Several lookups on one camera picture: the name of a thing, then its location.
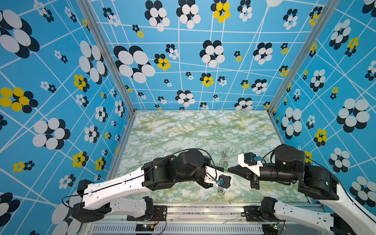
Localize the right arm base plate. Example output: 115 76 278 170
241 206 280 222

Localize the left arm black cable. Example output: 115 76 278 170
61 148 219 209

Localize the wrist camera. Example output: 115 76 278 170
205 165 233 189
238 152 263 177

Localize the aluminium corner post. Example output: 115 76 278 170
77 0 135 115
267 0 340 116

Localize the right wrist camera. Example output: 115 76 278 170
238 152 263 177

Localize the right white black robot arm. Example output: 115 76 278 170
228 145 376 235

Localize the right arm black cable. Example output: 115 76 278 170
261 148 333 177

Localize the right aluminium corner post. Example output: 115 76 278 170
267 0 340 116

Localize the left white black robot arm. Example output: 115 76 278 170
71 148 233 223

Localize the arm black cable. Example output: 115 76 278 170
61 148 219 209
261 148 333 177

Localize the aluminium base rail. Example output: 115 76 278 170
80 204 334 235

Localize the left aluminium corner post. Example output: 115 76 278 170
77 0 135 115

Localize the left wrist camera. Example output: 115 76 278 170
205 165 233 189

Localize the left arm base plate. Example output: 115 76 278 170
126 205 167 221

